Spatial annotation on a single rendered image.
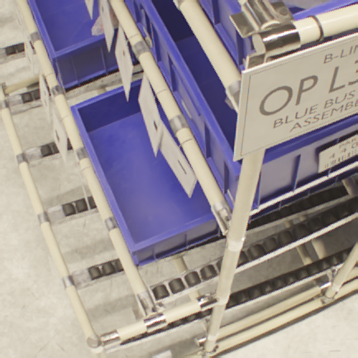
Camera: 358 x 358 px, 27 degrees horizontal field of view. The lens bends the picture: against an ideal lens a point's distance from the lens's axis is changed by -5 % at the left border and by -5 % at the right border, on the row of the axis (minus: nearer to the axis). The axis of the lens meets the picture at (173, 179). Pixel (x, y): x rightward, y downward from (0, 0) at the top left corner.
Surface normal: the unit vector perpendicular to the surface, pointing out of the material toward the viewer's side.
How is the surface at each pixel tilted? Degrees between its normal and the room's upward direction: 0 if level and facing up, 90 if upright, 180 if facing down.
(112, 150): 3
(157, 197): 3
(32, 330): 0
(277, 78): 90
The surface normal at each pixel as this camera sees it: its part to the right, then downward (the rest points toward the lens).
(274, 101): 0.40, 0.83
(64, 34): -0.04, -0.42
